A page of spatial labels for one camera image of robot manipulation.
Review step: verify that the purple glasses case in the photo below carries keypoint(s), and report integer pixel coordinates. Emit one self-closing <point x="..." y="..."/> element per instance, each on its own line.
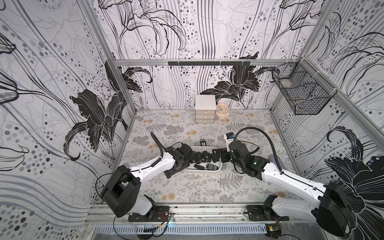
<point x="275" y="160"/>

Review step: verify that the black chrome key fob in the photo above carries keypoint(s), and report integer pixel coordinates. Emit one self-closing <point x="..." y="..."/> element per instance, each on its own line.
<point x="199" y="167"/>

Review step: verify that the black Audi key fob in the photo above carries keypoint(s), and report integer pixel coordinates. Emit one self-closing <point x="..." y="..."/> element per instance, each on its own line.
<point x="203" y="143"/>

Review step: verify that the white storage tray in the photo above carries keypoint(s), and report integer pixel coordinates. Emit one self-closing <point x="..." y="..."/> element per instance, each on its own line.
<point x="201" y="149"/>

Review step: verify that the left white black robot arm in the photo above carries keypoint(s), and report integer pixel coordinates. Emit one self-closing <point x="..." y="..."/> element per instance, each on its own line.
<point x="122" y="191"/>

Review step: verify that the white mini drawer cabinet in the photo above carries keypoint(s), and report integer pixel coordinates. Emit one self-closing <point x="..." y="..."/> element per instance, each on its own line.
<point x="205" y="109"/>

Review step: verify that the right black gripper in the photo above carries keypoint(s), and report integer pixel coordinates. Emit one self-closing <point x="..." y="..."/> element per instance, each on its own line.
<point x="237" y="148"/>

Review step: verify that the white cable duct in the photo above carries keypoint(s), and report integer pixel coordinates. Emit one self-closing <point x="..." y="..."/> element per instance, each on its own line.
<point x="185" y="229"/>

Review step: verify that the black wire wall basket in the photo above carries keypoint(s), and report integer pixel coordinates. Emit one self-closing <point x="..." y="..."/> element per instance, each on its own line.
<point x="301" y="88"/>

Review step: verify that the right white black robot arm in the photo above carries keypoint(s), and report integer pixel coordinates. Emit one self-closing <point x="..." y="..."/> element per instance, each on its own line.
<point x="326" y="205"/>

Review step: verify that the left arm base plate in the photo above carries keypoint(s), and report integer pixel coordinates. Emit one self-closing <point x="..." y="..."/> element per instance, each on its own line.
<point x="157" y="214"/>

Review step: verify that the black wall hook rail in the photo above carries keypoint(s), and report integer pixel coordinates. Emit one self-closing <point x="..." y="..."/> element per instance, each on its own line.
<point x="213" y="63"/>

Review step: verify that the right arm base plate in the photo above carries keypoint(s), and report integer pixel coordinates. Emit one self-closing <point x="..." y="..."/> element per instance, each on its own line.
<point x="257" y="213"/>

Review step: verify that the pink round alarm clock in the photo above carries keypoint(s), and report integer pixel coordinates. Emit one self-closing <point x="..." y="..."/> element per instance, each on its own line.
<point x="223" y="111"/>

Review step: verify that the black key front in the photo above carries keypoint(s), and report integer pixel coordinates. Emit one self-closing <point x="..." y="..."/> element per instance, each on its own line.
<point x="199" y="157"/>

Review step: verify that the silver black BMW key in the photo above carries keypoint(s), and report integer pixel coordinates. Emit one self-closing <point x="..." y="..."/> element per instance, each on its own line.
<point x="211" y="167"/>

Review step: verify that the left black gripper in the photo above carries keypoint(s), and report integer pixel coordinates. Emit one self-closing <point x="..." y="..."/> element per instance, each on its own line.
<point x="184" y="164"/>

